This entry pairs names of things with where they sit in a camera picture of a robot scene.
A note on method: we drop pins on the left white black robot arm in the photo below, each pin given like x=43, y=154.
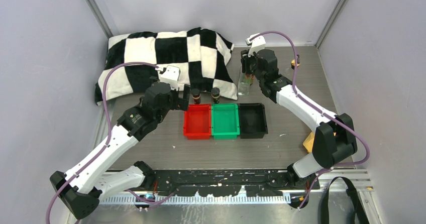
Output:
x=83, y=187

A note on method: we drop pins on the red label spice jar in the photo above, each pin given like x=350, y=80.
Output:
x=196, y=95

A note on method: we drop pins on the brown sauce glass bottle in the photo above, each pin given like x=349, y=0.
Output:
x=295, y=63

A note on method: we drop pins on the black plastic bin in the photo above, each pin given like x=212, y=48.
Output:
x=252, y=120

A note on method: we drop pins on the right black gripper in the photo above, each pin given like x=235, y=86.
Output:
x=245, y=60

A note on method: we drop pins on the aluminium slotted rail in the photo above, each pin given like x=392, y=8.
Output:
x=126, y=198

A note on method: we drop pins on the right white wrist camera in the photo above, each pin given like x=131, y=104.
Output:
x=256, y=42

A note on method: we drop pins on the clear glass oil bottle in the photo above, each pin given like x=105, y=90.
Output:
x=245, y=81

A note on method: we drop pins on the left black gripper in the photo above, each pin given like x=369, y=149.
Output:
x=181, y=103

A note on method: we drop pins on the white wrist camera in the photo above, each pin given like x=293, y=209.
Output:
x=256, y=42
x=169, y=75

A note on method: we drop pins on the red plastic bin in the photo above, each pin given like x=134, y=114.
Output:
x=197, y=122

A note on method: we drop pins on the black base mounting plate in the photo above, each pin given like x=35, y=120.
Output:
x=223, y=182

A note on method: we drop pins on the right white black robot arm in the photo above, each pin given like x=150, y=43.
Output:
x=333, y=134

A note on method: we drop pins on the green plastic bin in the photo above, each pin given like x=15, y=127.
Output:
x=225, y=121

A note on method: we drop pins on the green label spice jar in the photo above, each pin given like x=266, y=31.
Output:
x=215, y=94

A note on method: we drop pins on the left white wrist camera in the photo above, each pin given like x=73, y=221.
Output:
x=169, y=75

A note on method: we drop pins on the black white checkered cloth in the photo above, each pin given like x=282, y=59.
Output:
x=201, y=54

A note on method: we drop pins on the yellow cloth rag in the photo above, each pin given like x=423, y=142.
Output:
x=308, y=142

